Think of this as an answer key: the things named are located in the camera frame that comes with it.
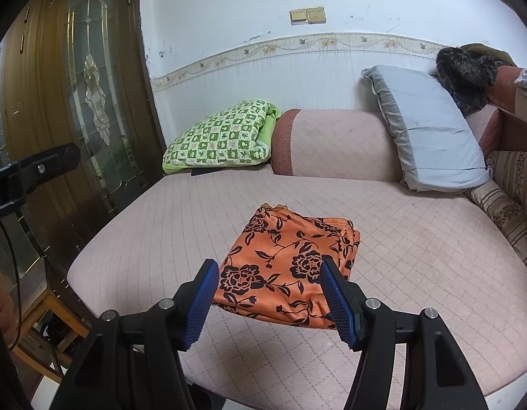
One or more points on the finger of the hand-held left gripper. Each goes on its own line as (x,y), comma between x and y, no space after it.
(45,166)

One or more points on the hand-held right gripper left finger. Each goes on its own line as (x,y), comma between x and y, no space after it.
(201,307)

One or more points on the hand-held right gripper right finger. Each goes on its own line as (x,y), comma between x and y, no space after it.
(340,307)

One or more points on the orange black floral shirt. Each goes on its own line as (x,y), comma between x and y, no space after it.
(285,260)

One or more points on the pink quilted sofa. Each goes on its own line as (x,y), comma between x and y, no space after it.
(417,256)

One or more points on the wooden door with glass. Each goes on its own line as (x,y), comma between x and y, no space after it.
(54,72)

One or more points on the wooden stool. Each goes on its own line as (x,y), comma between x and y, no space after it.
(50,311)

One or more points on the green checked folded blanket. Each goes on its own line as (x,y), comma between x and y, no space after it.
(220,136)

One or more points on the small striped pillow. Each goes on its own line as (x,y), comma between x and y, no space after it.
(498,213)

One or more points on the grey pillow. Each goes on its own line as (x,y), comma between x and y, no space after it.
(426,132)

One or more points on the black fur hat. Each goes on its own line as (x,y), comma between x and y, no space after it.
(468,77)

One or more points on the white patterned cloth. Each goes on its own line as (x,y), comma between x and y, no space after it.
(526,83)

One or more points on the beige wall switch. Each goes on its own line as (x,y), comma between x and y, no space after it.
(298,16)
(316,14)

